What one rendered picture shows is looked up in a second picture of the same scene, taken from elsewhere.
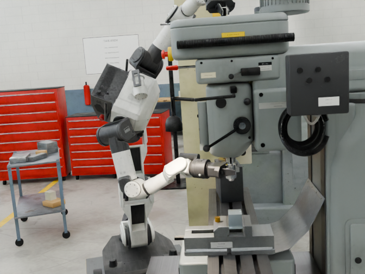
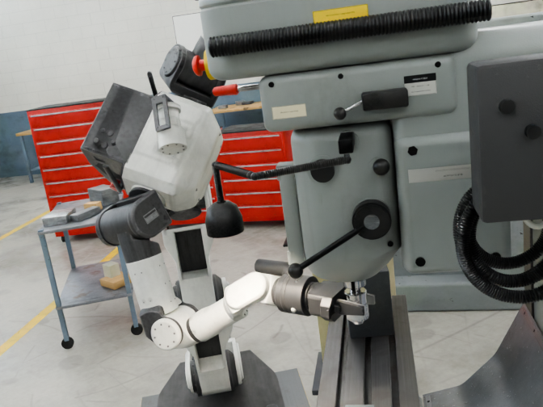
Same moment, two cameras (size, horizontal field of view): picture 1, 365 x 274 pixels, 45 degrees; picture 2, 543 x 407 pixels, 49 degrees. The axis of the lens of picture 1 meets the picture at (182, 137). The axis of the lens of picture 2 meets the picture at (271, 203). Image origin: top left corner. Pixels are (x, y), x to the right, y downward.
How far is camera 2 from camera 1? 0.74 m
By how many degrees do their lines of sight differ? 8
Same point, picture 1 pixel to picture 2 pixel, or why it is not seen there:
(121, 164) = (144, 286)
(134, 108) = (166, 171)
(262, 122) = (418, 212)
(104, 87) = (107, 132)
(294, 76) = (491, 122)
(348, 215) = not seen: outside the picture
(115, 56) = not seen: hidden behind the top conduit
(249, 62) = (382, 77)
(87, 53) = (181, 37)
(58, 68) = (141, 63)
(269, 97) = (433, 155)
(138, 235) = (212, 376)
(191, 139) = not seen: hidden behind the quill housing
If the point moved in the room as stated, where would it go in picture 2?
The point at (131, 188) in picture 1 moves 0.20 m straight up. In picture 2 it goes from (164, 333) to (149, 253)
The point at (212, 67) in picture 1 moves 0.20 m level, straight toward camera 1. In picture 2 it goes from (297, 92) to (280, 106)
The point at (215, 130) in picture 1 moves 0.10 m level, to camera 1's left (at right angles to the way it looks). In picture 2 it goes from (315, 230) to (263, 235)
